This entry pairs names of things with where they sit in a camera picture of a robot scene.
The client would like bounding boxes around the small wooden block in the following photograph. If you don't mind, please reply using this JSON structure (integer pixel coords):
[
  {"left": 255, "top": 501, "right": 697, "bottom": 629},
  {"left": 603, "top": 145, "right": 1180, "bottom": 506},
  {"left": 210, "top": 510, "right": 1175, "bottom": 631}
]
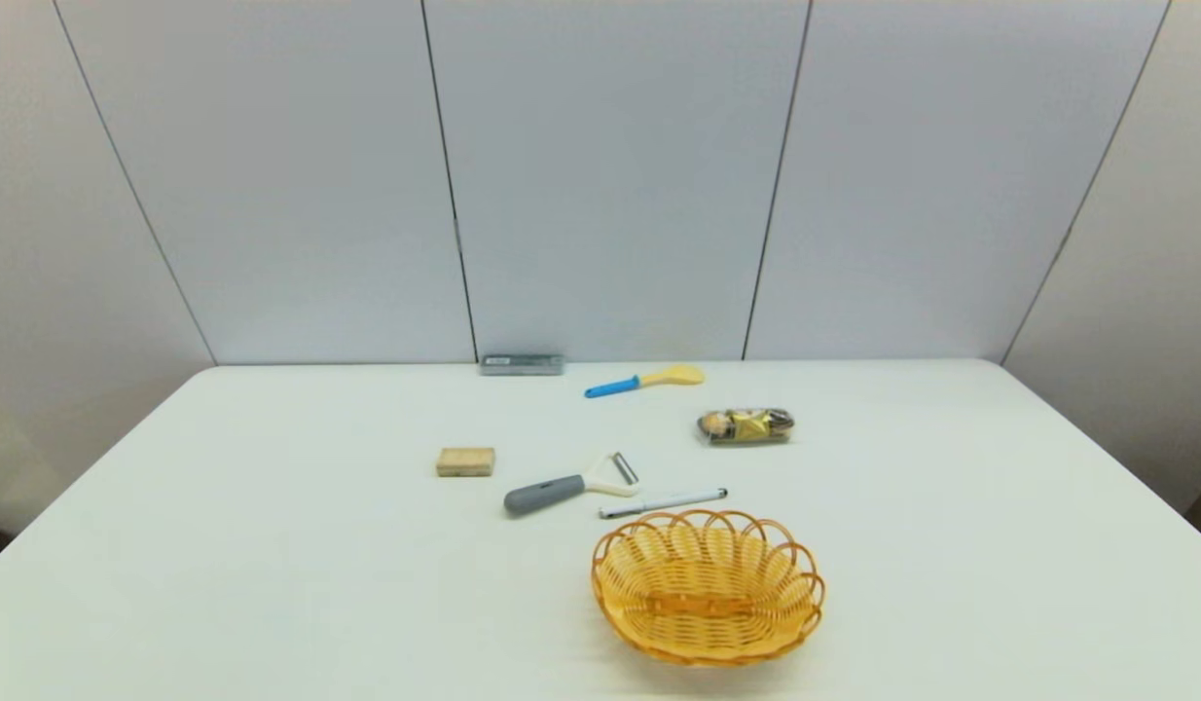
[{"left": 436, "top": 447, "right": 496, "bottom": 478}]

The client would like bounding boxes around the white stylus pen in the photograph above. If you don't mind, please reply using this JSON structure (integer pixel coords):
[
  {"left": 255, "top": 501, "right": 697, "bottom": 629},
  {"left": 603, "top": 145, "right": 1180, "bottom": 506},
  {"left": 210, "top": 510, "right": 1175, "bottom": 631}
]
[{"left": 599, "top": 489, "right": 729, "bottom": 520}]

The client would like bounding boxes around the clear pack of chocolates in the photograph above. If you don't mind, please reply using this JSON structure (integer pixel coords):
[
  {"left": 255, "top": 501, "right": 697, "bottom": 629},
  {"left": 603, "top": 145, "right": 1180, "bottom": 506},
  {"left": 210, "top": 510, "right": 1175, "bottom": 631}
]
[{"left": 697, "top": 408, "right": 796, "bottom": 447}]

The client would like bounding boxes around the grey handled white peeler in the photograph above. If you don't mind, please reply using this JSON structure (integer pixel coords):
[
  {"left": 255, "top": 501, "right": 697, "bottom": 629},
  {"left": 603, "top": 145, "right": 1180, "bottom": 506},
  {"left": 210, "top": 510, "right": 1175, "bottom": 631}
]
[{"left": 503, "top": 452, "right": 640, "bottom": 517}]

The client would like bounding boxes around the yellow wicker basket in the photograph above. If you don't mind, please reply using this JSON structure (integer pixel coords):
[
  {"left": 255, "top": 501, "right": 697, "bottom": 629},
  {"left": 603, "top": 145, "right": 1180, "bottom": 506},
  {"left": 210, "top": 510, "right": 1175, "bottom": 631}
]
[{"left": 591, "top": 509, "right": 827, "bottom": 669}]

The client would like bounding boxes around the yellow spoon with blue handle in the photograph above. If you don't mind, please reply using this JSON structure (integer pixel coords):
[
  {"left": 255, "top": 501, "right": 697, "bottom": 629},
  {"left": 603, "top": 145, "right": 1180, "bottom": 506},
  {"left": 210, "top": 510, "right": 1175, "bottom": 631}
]
[{"left": 584, "top": 364, "right": 707, "bottom": 400}]

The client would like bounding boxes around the grey transparent pencil case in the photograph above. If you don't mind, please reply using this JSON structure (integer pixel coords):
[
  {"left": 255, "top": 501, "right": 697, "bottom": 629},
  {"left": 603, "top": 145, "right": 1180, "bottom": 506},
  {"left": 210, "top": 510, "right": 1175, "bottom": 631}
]
[{"left": 479, "top": 353, "right": 565, "bottom": 377}]

